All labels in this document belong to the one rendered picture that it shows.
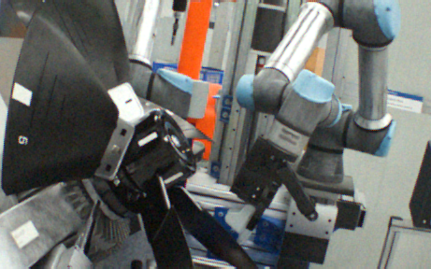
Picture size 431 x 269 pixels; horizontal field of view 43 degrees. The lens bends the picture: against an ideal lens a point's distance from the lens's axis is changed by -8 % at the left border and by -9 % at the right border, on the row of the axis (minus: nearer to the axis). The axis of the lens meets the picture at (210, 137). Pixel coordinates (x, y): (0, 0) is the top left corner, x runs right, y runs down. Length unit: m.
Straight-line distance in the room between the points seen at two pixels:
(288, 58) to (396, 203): 1.73
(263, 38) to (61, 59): 1.18
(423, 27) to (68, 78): 2.30
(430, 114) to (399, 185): 0.38
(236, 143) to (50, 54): 1.24
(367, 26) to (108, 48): 0.71
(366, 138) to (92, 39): 0.95
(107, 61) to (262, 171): 0.37
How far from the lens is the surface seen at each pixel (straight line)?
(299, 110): 1.07
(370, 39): 1.48
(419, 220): 1.41
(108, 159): 0.85
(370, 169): 2.85
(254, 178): 1.10
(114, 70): 0.96
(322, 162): 1.73
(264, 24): 1.83
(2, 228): 0.70
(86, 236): 0.80
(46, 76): 0.69
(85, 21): 0.99
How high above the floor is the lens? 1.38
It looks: 9 degrees down
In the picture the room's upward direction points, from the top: 10 degrees clockwise
